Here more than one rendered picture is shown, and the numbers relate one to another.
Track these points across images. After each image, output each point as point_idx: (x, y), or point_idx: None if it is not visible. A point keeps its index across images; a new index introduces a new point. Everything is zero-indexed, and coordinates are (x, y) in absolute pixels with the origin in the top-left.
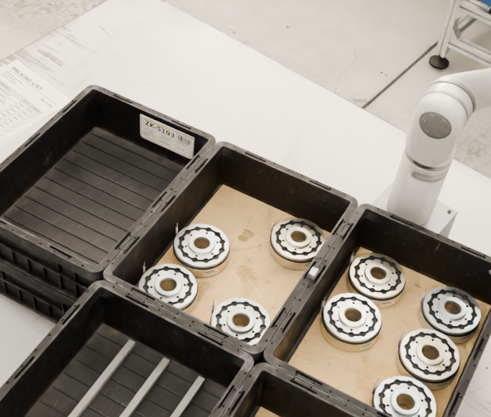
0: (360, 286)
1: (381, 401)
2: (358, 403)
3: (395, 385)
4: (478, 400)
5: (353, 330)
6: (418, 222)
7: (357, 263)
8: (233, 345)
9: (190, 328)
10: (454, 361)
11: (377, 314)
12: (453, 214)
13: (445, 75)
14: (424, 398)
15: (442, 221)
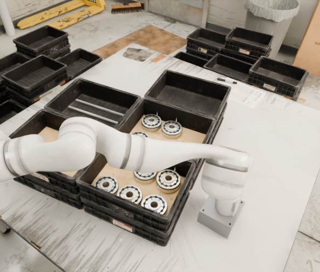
0: (161, 172)
1: (107, 177)
2: (94, 157)
3: (113, 182)
4: (134, 244)
5: None
6: (216, 208)
7: (172, 171)
8: (118, 126)
9: (124, 116)
10: None
11: (147, 177)
12: (228, 225)
13: (250, 154)
14: (108, 191)
15: (222, 221)
